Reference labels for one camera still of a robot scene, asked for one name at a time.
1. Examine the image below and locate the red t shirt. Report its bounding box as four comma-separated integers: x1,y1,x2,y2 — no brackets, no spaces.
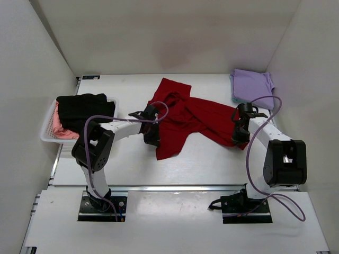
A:
148,78,238,160

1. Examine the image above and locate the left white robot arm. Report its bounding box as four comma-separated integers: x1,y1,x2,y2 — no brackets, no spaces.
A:
72,105,168,212

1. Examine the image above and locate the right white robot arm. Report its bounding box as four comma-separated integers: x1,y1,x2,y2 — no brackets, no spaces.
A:
208,103,307,217

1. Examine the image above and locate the folded teal cloth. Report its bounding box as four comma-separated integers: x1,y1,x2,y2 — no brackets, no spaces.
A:
231,96,242,103

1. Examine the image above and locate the folded lavender t shirt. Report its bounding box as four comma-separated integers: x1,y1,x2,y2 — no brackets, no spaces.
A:
230,69,275,110

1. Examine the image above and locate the small label sticker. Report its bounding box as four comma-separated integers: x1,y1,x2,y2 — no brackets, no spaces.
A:
82,75,100,80

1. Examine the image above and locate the black t shirt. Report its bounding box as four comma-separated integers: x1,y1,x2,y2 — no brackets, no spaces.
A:
56,94,116,133

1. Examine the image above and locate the pink t shirt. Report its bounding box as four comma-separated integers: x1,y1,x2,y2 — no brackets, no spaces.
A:
52,108,79,140

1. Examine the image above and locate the white plastic laundry basket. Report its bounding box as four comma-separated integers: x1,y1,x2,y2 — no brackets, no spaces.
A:
40,96,119,144

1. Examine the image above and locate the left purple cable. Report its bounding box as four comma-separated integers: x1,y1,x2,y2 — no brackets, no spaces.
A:
83,101,170,222

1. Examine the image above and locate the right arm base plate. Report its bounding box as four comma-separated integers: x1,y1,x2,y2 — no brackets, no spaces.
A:
220,193,273,224

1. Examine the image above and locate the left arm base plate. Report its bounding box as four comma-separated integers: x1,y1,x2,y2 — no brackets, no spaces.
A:
77,191,128,223

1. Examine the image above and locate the aluminium rail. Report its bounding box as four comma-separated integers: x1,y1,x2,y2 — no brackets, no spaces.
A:
47,184,297,193

